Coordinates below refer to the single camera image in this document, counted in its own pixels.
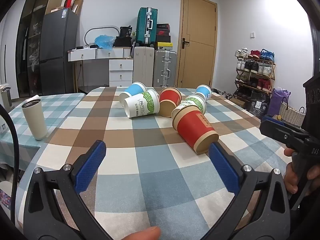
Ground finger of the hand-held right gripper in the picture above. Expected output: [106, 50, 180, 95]
[259, 120, 312, 148]
[264, 115, 309, 134]

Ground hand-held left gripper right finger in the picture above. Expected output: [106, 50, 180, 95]
[209, 142, 292, 240]

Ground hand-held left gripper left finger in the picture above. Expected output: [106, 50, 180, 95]
[24, 141, 113, 240]

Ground large red paper cup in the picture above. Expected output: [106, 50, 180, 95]
[172, 106, 219, 155]

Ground white green leaf paper cup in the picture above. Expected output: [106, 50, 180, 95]
[124, 89, 160, 118]
[171, 94, 207, 118]

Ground white blue print paper cup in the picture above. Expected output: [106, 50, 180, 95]
[195, 84, 212, 102]

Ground small red paper cup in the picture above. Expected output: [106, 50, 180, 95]
[159, 87, 182, 117]

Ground person's right hand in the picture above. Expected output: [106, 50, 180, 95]
[282, 147, 320, 194]

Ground person's left hand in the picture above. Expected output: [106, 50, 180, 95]
[117, 226, 161, 240]

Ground purple bag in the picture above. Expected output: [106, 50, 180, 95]
[267, 87, 292, 117]

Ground black printed bag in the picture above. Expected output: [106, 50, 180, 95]
[249, 91, 272, 119]

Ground woven basket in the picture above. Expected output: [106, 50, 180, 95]
[278, 97, 306, 128]

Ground wooden shoe rack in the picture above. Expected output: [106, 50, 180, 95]
[234, 55, 277, 98]

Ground shoe rack with shoes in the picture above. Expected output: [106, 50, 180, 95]
[234, 48, 275, 100]

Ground pile of floor shoes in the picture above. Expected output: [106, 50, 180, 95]
[211, 88, 234, 99]

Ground teal white checked tablecloth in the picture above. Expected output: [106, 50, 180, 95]
[0, 92, 87, 170]

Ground white steel tumbler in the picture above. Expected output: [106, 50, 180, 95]
[21, 95, 48, 140]

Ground white drawer chest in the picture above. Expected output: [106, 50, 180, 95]
[109, 59, 134, 87]

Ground wooden door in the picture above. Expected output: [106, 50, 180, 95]
[176, 0, 217, 88]

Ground white vanity desk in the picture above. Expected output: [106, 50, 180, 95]
[67, 47, 134, 93]

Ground beige suitcase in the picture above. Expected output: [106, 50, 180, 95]
[132, 46, 155, 87]

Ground silver suitcase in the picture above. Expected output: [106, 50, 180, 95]
[153, 50, 177, 87]

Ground dark grey refrigerator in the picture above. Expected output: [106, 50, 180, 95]
[40, 8, 79, 96]

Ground blue plastic bag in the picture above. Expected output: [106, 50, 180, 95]
[94, 34, 115, 52]

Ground yellow black shoe box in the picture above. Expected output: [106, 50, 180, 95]
[154, 42, 174, 51]

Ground oval mirror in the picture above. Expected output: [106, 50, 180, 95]
[84, 25, 120, 47]

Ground glass door cabinet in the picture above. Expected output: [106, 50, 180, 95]
[15, 0, 67, 98]

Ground teal suitcase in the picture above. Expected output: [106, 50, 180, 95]
[136, 7, 158, 47]

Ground cardboard box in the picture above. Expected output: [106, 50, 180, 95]
[72, 0, 84, 17]

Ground black cable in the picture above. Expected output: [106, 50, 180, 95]
[0, 104, 19, 228]

